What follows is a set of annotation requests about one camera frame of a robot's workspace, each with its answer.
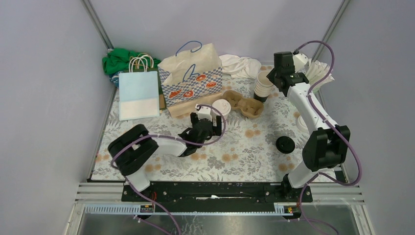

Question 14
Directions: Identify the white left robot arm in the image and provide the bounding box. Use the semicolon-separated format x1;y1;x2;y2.
107;112;226;201

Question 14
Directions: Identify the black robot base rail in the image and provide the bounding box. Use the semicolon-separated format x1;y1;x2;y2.
121;181;313;213

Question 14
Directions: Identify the light blue paper bag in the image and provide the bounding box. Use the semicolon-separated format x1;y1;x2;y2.
119;54;160;121

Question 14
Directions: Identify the white paper coffee cup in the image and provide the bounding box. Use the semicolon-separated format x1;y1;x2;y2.
211;109;231;121

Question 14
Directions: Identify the white coffee lid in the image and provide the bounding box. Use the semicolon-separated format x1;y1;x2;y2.
212;99;231;116

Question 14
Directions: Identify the stack of black paper cups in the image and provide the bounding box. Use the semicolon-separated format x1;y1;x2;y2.
254;70;275;103

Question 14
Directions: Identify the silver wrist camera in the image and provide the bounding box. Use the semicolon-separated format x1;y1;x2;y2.
293;53;309;72
195;104;212;121

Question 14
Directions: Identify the stack of brown cup carriers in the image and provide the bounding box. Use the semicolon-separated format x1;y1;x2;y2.
222;90;264;119

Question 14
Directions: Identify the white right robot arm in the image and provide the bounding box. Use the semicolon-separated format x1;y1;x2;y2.
267;51;350;202

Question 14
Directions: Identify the green cloth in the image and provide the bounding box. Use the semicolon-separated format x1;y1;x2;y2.
102;48;151;75

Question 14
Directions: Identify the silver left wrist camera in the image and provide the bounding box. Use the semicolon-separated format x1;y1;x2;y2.
195;104;212;121

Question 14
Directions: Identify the bundle of white wrapped straws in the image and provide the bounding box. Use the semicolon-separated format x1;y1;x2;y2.
305;59;335;93

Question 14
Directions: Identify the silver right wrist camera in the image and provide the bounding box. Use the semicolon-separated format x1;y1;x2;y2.
293;53;309;72

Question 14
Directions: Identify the blue checkered paper bag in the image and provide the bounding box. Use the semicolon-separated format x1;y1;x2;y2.
158;41;223;118

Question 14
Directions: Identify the black coffee lid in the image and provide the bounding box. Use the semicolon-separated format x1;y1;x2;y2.
276;136;295;154

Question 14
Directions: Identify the white cloth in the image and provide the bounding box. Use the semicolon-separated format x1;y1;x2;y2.
219;54;262;79

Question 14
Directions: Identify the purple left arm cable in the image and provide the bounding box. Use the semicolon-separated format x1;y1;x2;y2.
110;103;228;235

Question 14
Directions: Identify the stack of white lids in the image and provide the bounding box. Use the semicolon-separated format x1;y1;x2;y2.
296;116;309;134

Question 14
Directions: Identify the floral tablecloth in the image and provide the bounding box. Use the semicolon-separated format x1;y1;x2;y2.
91;90;309;182

